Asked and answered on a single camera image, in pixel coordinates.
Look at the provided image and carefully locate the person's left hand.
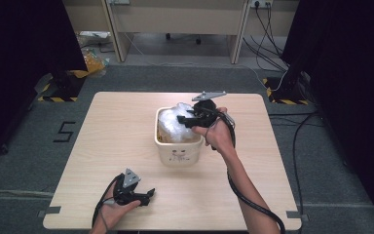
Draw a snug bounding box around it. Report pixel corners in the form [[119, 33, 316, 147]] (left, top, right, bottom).
[[99, 185, 142, 229]]

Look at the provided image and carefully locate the clear bag with papers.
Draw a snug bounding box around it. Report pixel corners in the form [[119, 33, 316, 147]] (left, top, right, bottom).
[[75, 30, 112, 47]]

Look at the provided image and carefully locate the black curtain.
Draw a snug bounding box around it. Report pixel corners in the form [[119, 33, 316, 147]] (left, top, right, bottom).
[[0, 0, 89, 164], [280, 0, 374, 225]]

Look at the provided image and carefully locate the bundle of black cables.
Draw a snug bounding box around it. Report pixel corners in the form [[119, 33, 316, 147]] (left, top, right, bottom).
[[242, 2, 290, 73]]

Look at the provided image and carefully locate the beige office desk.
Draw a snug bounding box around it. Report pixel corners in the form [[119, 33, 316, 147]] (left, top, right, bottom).
[[61, 0, 300, 65]]

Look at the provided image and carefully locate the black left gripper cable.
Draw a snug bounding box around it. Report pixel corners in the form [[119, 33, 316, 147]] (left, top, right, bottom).
[[91, 173, 126, 234]]

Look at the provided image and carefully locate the clear plastic bag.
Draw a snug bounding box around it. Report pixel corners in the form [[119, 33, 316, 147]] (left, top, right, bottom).
[[157, 101, 200, 144]]

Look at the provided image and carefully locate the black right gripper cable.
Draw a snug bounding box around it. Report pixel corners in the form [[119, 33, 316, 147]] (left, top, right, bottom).
[[204, 106, 286, 234]]

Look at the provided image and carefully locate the black stand base striped tape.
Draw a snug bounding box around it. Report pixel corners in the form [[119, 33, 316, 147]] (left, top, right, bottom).
[[262, 63, 310, 106], [36, 69, 90, 103]]

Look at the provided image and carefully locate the black floor cable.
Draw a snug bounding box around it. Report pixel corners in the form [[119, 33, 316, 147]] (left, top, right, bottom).
[[268, 110, 326, 215]]

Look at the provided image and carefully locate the person's right hand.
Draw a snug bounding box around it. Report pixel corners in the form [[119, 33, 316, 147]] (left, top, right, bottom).
[[190, 106, 237, 158]]

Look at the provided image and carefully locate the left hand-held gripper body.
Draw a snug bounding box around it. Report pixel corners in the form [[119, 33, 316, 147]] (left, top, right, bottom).
[[112, 168, 142, 207]]

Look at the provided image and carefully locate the yellow plastic bag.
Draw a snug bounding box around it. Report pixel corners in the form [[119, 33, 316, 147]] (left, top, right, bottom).
[[81, 48, 107, 78]]

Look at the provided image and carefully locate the white wall socket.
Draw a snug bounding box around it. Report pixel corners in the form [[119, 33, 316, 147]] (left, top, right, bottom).
[[249, 0, 274, 9]]

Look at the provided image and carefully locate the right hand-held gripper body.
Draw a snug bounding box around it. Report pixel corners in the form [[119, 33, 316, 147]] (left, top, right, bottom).
[[191, 91, 228, 129]]

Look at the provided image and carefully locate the white square waste bin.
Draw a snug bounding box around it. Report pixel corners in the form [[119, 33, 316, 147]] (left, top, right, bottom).
[[154, 106, 205, 168]]

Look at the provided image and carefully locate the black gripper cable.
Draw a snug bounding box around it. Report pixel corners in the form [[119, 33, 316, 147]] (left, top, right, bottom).
[[204, 106, 286, 234], [91, 173, 126, 234]]

